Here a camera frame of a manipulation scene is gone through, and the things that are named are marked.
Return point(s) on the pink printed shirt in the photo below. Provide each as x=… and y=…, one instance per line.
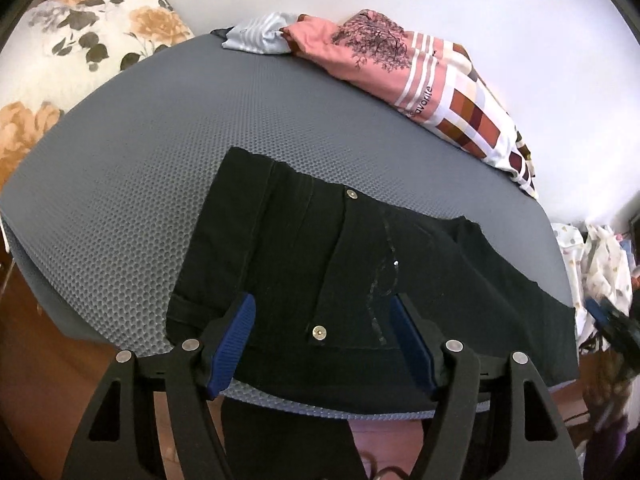
x=350, y=55

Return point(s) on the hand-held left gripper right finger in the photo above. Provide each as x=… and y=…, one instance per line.
x=411, y=342

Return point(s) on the white dotted cloth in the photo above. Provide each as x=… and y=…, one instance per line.
x=600, y=265

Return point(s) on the grey textured mat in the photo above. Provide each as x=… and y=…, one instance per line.
x=150, y=160

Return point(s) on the floral cream pillow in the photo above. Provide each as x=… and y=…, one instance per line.
x=75, y=60

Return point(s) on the light striped cloth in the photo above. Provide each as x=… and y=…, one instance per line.
x=255, y=35

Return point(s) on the black pants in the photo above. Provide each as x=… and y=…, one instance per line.
x=310, y=260

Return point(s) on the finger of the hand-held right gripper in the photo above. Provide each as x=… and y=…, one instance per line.
x=602, y=315

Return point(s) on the pink patterned garment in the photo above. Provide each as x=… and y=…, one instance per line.
x=480, y=120

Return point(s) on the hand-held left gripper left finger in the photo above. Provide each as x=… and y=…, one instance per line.
x=232, y=342

